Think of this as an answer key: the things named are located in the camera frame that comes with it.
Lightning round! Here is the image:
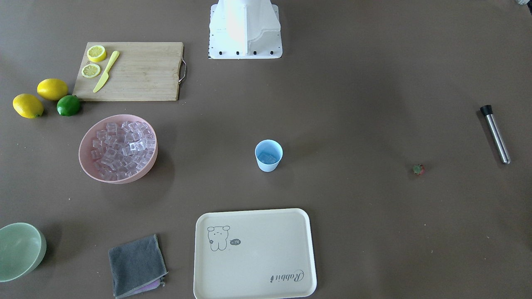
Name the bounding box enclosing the clear ice cube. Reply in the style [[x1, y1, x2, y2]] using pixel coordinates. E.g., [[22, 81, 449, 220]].
[[258, 152, 278, 165]]

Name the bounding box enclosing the red strawberry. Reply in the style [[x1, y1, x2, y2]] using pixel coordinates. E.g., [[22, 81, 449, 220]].
[[412, 164, 425, 176]]

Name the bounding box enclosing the metal muddler with black tip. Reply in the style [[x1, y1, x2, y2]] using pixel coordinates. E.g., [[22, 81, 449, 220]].
[[480, 105, 511, 164]]

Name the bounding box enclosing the light blue plastic cup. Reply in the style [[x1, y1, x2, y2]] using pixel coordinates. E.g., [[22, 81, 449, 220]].
[[254, 140, 283, 172]]

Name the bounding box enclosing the pink ice bowl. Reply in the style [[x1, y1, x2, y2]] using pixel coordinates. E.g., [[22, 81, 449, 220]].
[[79, 114, 158, 184]]

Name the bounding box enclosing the cream rabbit tray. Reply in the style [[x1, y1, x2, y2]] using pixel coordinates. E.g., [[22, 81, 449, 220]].
[[193, 208, 318, 299]]

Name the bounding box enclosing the grey folded cloth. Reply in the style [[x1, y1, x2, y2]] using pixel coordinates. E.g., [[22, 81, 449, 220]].
[[108, 234, 168, 299]]

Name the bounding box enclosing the wooden cutting board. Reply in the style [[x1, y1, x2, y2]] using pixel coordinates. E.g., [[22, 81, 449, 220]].
[[72, 42, 186, 101]]

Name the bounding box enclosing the yellow plastic knife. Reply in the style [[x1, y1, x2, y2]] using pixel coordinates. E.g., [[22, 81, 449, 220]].
[[93, 51, 120, 93]]

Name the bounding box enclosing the lemon half slice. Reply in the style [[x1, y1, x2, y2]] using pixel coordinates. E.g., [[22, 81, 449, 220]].
[[86, 45, 107, 62], [80, 63, 101, 79]]

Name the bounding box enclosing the green lime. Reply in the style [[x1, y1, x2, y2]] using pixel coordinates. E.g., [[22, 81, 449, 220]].
[[56, 95, 81, 117]]

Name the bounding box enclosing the yellow lemon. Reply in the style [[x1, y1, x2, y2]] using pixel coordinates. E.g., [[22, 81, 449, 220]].
[[12, 93, 45, 119], [37, 78, 69, 101]]

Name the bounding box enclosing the green bowl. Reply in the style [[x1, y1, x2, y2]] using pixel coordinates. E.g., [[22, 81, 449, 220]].
[[0, 223, 47, 282]]

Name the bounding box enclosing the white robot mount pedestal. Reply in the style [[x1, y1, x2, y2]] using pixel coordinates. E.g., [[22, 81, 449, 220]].
[[208, 0, 283, 59]]

